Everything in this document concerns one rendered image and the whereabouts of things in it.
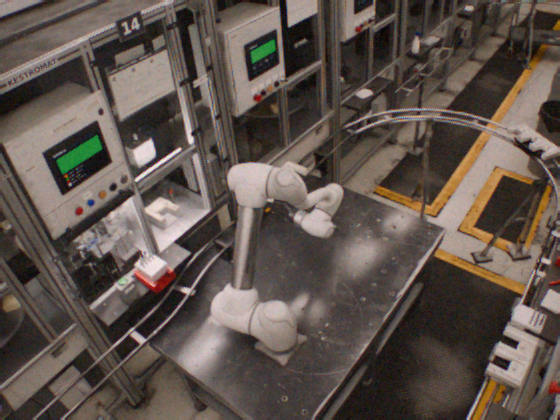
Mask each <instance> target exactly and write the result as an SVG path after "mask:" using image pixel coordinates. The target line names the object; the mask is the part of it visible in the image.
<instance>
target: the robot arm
mask: <svg viewBox="0 0 560 420"><path fill-rule="evenodd" d="M228 185H229V187H230V189H231V190H232V191H234V192H235V195H236V199H237V202H238V204H239V211H238V220H237V229H236V237H235V238H236V239H235V249H234V258H233V266H232V275H231V283H230V284H228V285H227V286H226V287H225V288H224V291H223V292H219V293H218V294H217V295H216V296H215V297H214V299H213V301H212V303H211V309H212V314H213V316H214V318H215V319H216V320H217V321H218V322H219V323H220V324H222V325H223V326H225V327H227V328H229V329H232V330H235V331H237V332H241V333H244V334H249V335H253V336H254V337H256V338H258V339H259V340H261V341H260V342H258V343H257V344H255V348H256V349H258V350H261V351H263V352H264V353H266V354H267V355H269V356H270V357H272V358H273V359H275V360H276V361H278V362H279V363H280V364H281V365H283V366H286V365H287V363H288V361H289V359H290V358H291V357H292V356H293V354H294V353H295V352H296V351H297V349H298V348H299V347H300V346H301V345H302V344H304V343H305V342H307V337H306V336H303V335H300V334H299V333H297V328H298V326H299V324H300V323H299V321H297V320H296V318H295V315H294V313H293V311H292V310H291V308H290V307H289V306H288V305H287V304H285V303H284V302H281V301H269V302H267V303H260V302H258V296H257V291H256V289H255V288H254V287H253V279H254V271H255V263H256V255H257V248H258V239H259V231H260V223H261V215H262V207H264V206H266V207H267V208H270V211H272V210H273V213H275V214H276V215H278V216H279V217H280V218H282V219H283V220H284V221H285V222H287V221H288V220H289V221H290V222H292V223H294V225H295V226H298V227H300V228H301V229H304V230H305V231H306V232H307V233H309V234H311V235H314V236H316V237H319V238H328V237H329V236H330V235H331V234H332V233H333V230H334V227H333V225H332V223H331V222H330V219H331V217H332V215H333V214H334V213H335V211H336V209H337V208H338V206H339V204H340V202H341V199H342V195H343V191H342V189H341V187H340V186H338V185H336V184H330V185H328V186H327V187H326V188H325V189H324V188H323V189H319V190H317V191H315V192H312V193H310V194H308V195H307V191H306V186H305V183H304V182H303V180H302V179H301V177H300V176H299V175H298V174H297V173H296V172H294V171H293V170H290V169H283V168H278V167H274V166H271V165H266V164H260V163H253V162H250V163H242V164H238V165H235V166H233V167H232V168H231V169H230V171H229V173H228ZM268 198H269V199H275V200H280V201H286V203H283V202H279V201H274V202H273V203H272V202H269V201H267V200H268ZM287 202H288V203H289V204H290V205H292V206H294V207H296V208H297V209H300V211H299V210H297V209H291V208H290V207H288V205H287V204H288V203H287ZM315 204H316V206H315V208H314V210H313V211H312V212H311V213H310V214H309V213H307V212H305V211H302V210H306V209H309V208H311V207H312V206H314V205H315Z"/></svg>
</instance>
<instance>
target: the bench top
mask: <svg viewBox="0 0 560 420"><path fill-rule="evenodd" d="M340 187H341V186H340ZM341 189H342V191H343V195H342V199H341V202H340V204H339V206H338V208H337V209H336V211H335V213H334V214H333V215H332V217H331V219H330V222H331V223H332V225H333V227H334V230H333V233H332V234H331V235H330V236H329V237H328V238H319V237H316V236H314V235H311V234H309V233H307V232H306V231H305V230H304V229H301V228H300V227H298V226H295V225H294V223H292V222H290V221H289V220H288V221H287V222H285V221H284V220H283V219H282V218H280V217H279V216H278V215H276V214H275V213H273V210H272V211H270V210H269V211H268V212H267V213H266V214H265V215H264V216H262V217H261V223H260V231H259V239H258V248H257V255H256V263H255V271H254V279H253V287H254V288H255V289H256V291H257V296H258V302H260V303H267V302H269V301H281V302H284V303H285V304H287V305H288V306H289V307H290V308H291V310H292V311H293V313H294V315H295V318H296V320H297V321H299V323H300V324H299V326H298V328H297V333H299V334H300V335H303V336H306V337H307V342H305V343H304V344H302V345H301V346H300V347H299V348H298V349H297V351H296V352H295V353H294V354H293V356H292V357H291V358H290V359H289V361H288V363H287V365H286V366H283V365H281V364H280V363H279V362H278V361H276V360H275V359H273V358H272V357H270V356H269V355H267V354H266V353H264V352H263V351H261V350H258V349H256V348H255V344H257V343H258V342H260V341H261V340H259V339H258V338H256V337H254V336H253V335H249V334H244V333H241V332H237V331H235V330H232V329H229V328H227V327H225V326H223V325H222V324H220V323H219V322H218V321H217V320H216V319H215V318H214V316H213V314H212V309H211V303H212V301H213V299H214V297H215V296H216V295H217V294H218V293H219V292H223V291H224V288H225V287H226V286H227V285H228V284H230V283H231V275H232V266H233V264H232V265H231V264H229V263H227V262H225V261H224V260H222V259H220V258H219V257H218V258H216V259H215V261H214V262H213V263H212V264H211V265H210V266H209V268H208V269H207V270H206V271H205V273H204V274H203V276H202V277H201V278H200V280H199V281H198V283H197V284H196V286H195V287H194V289H193V290H195V292H194V293H193V295H190V296H189V298H188V299H187V300H186V302H185V303H184V305H183V306H182V307H181V309H179V310H178V311H177V313H176V314H175V315H174V316H173V317H172V319H171V320H170V322H169V323H168V324H167V325H165V326H163V327H162V328H161V329H160V330H159V331H158V332H157V334H156V335H155V336H154V337H153V338H152V339H150V340H149V341H148V342H149V343H150V344H152V345H153V346H154V347H155V348H157V349H158V350H159V351H160V352H162V353H163V354H164V355H165V356H167V357H168V358H169V359H170V360H172V361H173V362H174V363H176V364H177V365H178V366H179V367H181V368H182V369H183V370H184V371H186V372H187V373H189V374H190V375H191V376H192V377H193V378H195V379H196V380H197V381H199V382H200V383H201V384H202V385H204V386H205V387H206V388H207V389H209V390H210V391H211V392H213V393H215V394H216V395H217V396H219V397H220V398H221V399H223V400H224V401H225V402H226V403H228V404H229V405H230V406H233V407H234V408H235V409H236V410H238V411H239V412H240V413H241V414H243V415H244V416H245V417H248V419H249V420H315V419H316V417H317V416H318V415H319V414H320V413H321V411H322V410H323V408H324V407H325V405H327V403H328V402H329V400H330V399H331V397H332V396H333V394H335V393H336V391H337V390H338V388H339V387H340V385H341V384H342V382H343V381H344V380H345V379H346V377H347V376H348V374H349V373H350V371H351V370H352V369H353V367H354V366H355V364H356V363H357V362H358V361H359V359H360V358H361V356H362V355H363V353H364V352H365V350H366V349H367V347H368V346H369V345H370V343H371V342H372V340H373V339H374V337H375V336H376V334H378V332H379V331H380V329H381V328H382V326H383V325H384V324H385V322H386V321H387V319H388V318H389V316H390V315H391V313H392V312H393V310H394V309H395V307H396V306H397V304H398V303H399V301H400V300H401V299H402V297H403V296H404V294H405V293H406V291H407V290H408V288H409V287H410V285H411V284H412V282H413V281H414V279H415V278H416V276H417V275H418V274H419V272H420V271H421V269H422V268H423V266H424V265H425V263H426V262H427V260H428V259H429V257H430V256H431V254H432V253H433V252H434V249H435V247H436V246H437V244H438V243H439V242H440V241H441V239H442V238H443V236H444V235H445V233H446V231H447V229H445V228H442V227H440V226H437V225H436V224H433V223H431V222H428V221H426V220H423V219H421V218H418V217H416V216H414V215H411V214H409V213H406V212H403V211H401V210H400V209H397V208H395V207H392V206H389V205H387V204H384V203H381V202H379V201H376V200H374V199H372V198H369V197H367V196H364V195H361V194H359V193H356V192H354V191H351V190H349V189H346V188H344V187H341ZM354 197H357V199H355V198H354ZM352 223H353V224H354V225H351V224H352ZM394 226H395V227H396V228H395V229H394V228H393V227H394ZM331 246H334V248H331ZM216 254H217V248H216V244H215V243H214V244H213V245H211V246H210V247H209V248H208V249H207V250H206V251H205V252H203V253H202V254H201V255H200V256H199V257H198V258H197V259H195V260H194V261H193V262H192V263H191V264H190V266H189V267H188V268H187V269H186V271H185V272H184V273H183V275H182V276H181V278H180V279H179V282H178V283H177V285H180V286H183V287H185V288H188V289H190V288H191V287H192V285H193V284H194V282H195V281H196V279H197V278H198V277H199V275H200V274H201V272H202V271H203V270H204V268H205V267H206V266H207V264H208V263H209V262H210V261H211V260H212V259H213V258H214V257H215V256H216ZM178 276H179V274H178V275H177V277H178ZM177 277H176V278H175V279H174V280H173V281H172V282H171V283H169V284H168V285H167V286H166V287H165V288H164V289H163V290H162V291H159V292H158V293H157V294H156V295H155V296H154V297H153V298H152V299H151V300H150V301H149V302H148V303H146V304H145V305H144V306H143V307H142V309H139V310H138V311H137V312H136V313H135V314H134V315H133V316H131V318H130V319H129V320H128V321H127V322H126V323H127V324H128V325H129V326H130V327H131V328H133V327H135V325H137V324H138V323H139V322H140V321H141V320H142V319H143V318H144V317H145V316H147V315H148V314H149V313H150V312H151V311H152V310H153V309H154V308H155V307H156V306H157V305H158V304H159V303H160V300H161V299H162V298H163V296H165V295H166V294H167V292H168V291H169V290H170V288H171V287H172V285H173V284H174V283H175V281H176V280H177V279H178V278H177ZM186 296H187V294H186V293H183V292H180V291H177V290H172V292H171V293H170V294H169V296H168V297H167V298H165V300H164V301H163V302H162V303H161V304H162V305H161V306H160V307H159V308H158V309H157V310H156V311H155V312H154V313H153V314H152V315H151V316H149V317H148V319H146V320H145V321H144V322H143V323H142V324H141V325H140V326H139V327H138V328H137V329H135V331H136V332H138V333H139V334H140V335H141V336H142V337H143V338H144V339H146V338H147V337H149V336H150V335H152V334H153V333H154V332H155V331H156V329H157V328H158V327H159V326H160V325H162V324H163V323H164V322H165V321H166V320H167V319H168V318H169V317H170V315H171V314H172V313H173V312H174V310H175V309H176V308H178V306H179V305H180V304H181V302H182V301H183V300H184V298H185V297H186ZM304 410H306V411H307V413H306V414H304V413H303V411H304ZM268 416H271V419H268V418H267V417H268Z"/></svg>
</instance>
